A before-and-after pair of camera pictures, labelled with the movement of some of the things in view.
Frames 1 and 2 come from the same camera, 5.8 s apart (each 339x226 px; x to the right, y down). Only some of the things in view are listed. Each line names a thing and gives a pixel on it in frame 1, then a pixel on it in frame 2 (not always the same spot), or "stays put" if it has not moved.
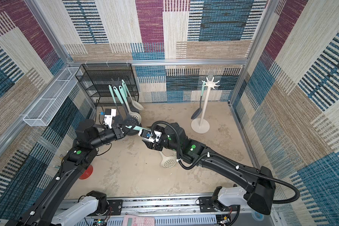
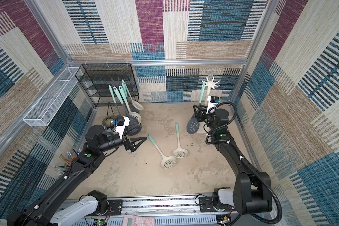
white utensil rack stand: x=202 y=125 stays put
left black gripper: x=118 y=130 → x=128 y=146
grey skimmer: x=128 y=119 stays put
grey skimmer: x=118 y=119 stays put
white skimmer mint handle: x=137 y=105 stays put
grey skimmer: x=132 y=130 → x=193 y=124
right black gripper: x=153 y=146 → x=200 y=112
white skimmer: x=133 y=116 stays put
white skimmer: x=167 y=162 stays put
